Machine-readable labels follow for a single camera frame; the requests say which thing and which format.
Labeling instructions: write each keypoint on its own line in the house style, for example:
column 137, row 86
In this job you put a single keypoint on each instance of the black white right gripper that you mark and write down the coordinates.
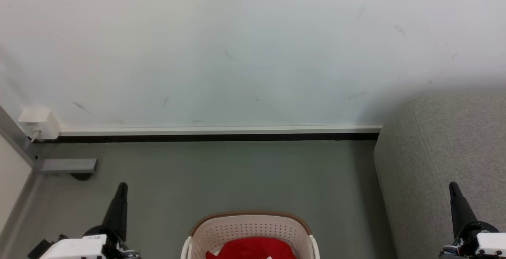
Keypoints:
column 488, row 243

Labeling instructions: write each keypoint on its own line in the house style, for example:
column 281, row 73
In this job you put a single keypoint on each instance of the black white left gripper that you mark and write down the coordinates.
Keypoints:
column 79, row 248

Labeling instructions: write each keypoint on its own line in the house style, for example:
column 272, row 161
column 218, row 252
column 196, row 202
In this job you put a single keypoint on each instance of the red jersey with care label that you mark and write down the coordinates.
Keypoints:
column 253, row 249

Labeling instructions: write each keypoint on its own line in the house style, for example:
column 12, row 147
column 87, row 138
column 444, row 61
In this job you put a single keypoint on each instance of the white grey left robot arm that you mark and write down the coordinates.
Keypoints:
column 39, row 248

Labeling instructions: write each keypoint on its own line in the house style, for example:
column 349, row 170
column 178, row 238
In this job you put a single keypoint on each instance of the grey fabric sofa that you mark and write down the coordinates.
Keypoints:
column 427, row 152

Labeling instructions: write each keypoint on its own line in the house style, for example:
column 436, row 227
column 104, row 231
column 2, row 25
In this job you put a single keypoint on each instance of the black caster wheel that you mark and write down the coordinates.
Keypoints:
column 81, row 176

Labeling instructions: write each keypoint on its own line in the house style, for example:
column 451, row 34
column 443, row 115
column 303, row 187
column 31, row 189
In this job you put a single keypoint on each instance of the white black skirting board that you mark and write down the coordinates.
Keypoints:
column 217, row 132

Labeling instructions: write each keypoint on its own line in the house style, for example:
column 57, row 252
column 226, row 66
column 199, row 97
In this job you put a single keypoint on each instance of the beige plastic laundry basket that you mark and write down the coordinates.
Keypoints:
column 245, row 227

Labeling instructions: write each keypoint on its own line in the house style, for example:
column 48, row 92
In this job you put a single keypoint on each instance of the grey metal frame foot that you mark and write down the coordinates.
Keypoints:
column 69, row 165

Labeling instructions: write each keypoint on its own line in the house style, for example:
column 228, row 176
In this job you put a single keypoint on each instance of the white wall socket box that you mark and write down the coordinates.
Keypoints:
column 39, row 120

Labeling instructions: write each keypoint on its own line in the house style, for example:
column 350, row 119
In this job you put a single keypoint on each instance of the grey metal frame post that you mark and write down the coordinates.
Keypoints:
column 16, row 140

